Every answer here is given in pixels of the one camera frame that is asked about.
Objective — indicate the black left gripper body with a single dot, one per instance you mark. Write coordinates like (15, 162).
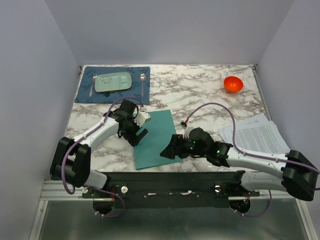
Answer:
(132, 128)

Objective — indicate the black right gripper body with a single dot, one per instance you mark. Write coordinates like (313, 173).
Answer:
(186, 146)

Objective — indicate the teal folder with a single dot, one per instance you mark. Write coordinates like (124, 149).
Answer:
(160, 130)

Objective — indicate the white printed paper stack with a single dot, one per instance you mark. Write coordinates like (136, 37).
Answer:
(259, 134)

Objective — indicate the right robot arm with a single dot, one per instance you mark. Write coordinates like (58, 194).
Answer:
(292, 172)

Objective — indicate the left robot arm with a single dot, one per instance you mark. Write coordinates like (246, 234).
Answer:
(72, 158)

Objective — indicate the blue placemat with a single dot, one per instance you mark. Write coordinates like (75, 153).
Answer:
(110, 97)

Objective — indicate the light green plate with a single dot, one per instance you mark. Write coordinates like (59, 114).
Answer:
(112, 82)

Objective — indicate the silver spoon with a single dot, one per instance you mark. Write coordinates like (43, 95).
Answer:
(142, 79)

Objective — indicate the silver fork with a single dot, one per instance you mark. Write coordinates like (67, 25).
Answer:
(92, 86)

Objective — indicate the orange bowl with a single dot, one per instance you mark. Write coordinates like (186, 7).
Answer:
(233, 84)

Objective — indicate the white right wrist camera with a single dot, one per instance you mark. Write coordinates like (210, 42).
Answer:
(186, 128)

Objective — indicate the black mounting base rail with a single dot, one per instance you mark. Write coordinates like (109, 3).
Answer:
(178, 189)

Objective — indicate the aluminium frame rail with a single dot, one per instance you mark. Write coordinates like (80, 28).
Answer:
(61, 216)

